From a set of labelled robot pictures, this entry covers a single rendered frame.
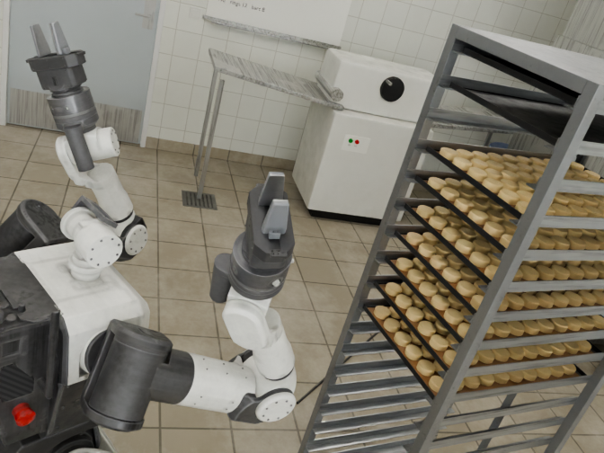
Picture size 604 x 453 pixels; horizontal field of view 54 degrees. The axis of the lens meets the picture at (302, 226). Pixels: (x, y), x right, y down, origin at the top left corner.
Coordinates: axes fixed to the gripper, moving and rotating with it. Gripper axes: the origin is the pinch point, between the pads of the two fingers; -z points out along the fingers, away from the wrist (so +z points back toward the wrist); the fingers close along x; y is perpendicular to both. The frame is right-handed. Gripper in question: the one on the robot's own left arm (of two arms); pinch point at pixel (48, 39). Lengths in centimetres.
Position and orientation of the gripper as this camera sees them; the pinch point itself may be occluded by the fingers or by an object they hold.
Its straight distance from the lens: 133.8
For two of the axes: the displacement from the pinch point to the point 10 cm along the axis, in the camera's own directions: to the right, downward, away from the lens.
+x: 9.5, 0.0, -3.2
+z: 1.6, 8.7, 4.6
